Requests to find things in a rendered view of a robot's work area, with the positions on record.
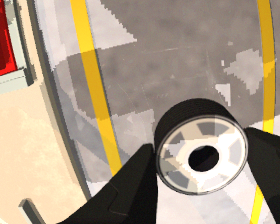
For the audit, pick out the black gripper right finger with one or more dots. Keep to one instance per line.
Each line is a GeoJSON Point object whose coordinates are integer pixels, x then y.
{"type": "Point", "coordinates": [264, 162]}

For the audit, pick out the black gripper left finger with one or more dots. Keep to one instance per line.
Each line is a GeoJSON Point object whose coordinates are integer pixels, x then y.
{"type": "Point", "coordinates": [130, 197]}

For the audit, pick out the black tyre with white wheel rim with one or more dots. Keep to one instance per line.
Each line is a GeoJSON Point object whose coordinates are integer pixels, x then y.
{"type": "Point", "coordinates": [190, 124]}

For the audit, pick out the yellow tape outline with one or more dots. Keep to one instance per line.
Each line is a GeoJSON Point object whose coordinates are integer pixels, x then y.
{"type": "Point", "coordinates": [98, 100]}

